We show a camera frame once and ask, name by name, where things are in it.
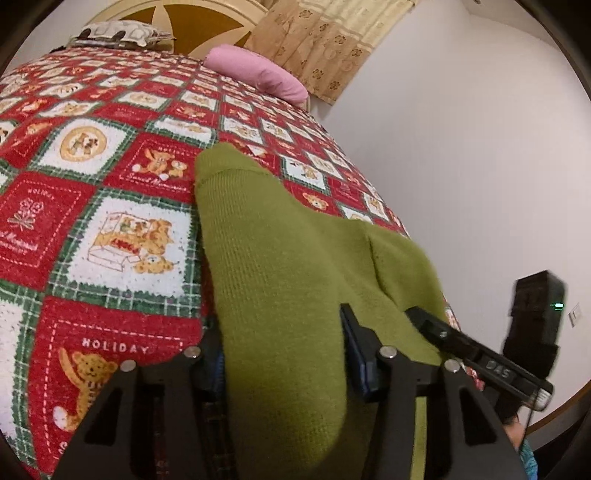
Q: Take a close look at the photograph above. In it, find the person's right forearm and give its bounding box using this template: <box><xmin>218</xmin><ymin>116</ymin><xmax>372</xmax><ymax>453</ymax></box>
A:
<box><xmin>503</xmin><ymin>413</ymin><xmax>540</xmax><ymax>480</ymax></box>

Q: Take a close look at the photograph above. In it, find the gold floral curtain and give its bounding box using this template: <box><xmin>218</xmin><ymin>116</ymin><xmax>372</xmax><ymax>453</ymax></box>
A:
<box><xmin>244</xmin><ymin>0</ymin><xmax>416</xmax><ymax>105</ymax></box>

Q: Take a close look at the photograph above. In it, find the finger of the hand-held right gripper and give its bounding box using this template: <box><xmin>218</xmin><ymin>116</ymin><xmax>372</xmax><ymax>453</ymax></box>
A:
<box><xmin>405</xmin><ymin>305</ymin><xmax>468</xmax><ymax>360</ymax></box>

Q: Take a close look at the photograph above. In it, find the pink pillow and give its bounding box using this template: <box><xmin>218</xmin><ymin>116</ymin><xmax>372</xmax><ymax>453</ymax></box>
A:
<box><xmin>204</xmin><ymin>45</ymin><xmax>309</xmax><ymax>108</ymax></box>

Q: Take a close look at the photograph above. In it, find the green knit garment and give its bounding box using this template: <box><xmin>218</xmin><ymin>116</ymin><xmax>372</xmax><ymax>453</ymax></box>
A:
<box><xmin>194</xmin><ymin>142</ymin><xmax>448</xmax><ymax>480</ymax></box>

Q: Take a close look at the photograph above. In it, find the black and white patterned pillow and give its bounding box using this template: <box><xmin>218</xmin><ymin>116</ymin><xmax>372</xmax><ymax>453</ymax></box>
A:
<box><xmin>69</xmin><ymin>22</ymin><xmax>176</xmax><ymax>49</ymax></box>

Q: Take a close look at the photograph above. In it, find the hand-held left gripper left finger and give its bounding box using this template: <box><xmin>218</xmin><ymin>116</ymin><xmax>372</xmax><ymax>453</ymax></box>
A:
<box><xmin>53</xmin><ymin>318</ymin><xmax>238</xmax><ymax>480</ymax></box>

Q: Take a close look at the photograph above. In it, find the red printed bear blanket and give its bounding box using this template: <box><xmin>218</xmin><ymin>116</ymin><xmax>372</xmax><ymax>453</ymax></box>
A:
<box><xmin>0</xmin><ymin>44</ymin><xmax>467</xmax><ymax>480</ymax></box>

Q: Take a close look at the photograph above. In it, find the cream and brown headboard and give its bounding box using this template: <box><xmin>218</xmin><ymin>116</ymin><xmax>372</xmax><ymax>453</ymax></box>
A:
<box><xmin>85</xmin><ymin>0</ymin><xmax>269</xmax><ymax>61</ymax></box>

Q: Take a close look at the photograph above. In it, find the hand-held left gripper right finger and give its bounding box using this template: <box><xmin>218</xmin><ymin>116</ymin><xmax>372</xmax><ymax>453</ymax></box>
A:
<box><xmin>339</xmin><ymin>303</ymin><xmax>529</xmax><ymax>480</ymax></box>

